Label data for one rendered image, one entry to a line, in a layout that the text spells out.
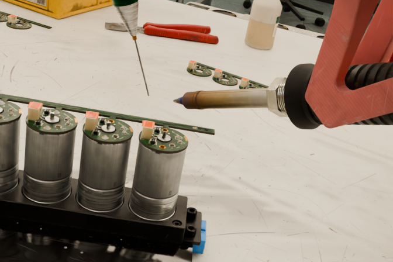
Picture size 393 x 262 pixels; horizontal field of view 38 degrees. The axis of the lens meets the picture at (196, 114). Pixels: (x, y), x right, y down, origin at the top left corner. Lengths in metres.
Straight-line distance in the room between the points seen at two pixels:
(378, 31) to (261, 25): 0.45
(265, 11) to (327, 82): 0.46
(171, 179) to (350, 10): 0.14
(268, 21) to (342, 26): 0.47
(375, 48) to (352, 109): 0.03
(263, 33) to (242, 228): 0.35
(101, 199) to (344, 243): 0.15
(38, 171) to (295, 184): 0.18
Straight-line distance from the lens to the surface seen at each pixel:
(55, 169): 0.29
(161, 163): 0.28
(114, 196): 0.29
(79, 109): 0.30
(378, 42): 0.21
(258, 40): 0.65
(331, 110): 0.19
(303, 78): 0.21
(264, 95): 0.22
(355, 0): 0.17
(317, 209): 0.38
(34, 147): 0.29
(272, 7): 0.64
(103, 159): 0.28
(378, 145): 0.49
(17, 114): 0.29
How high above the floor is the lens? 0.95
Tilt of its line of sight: 25 degrees down
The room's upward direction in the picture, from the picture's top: 11 degrees clockwise
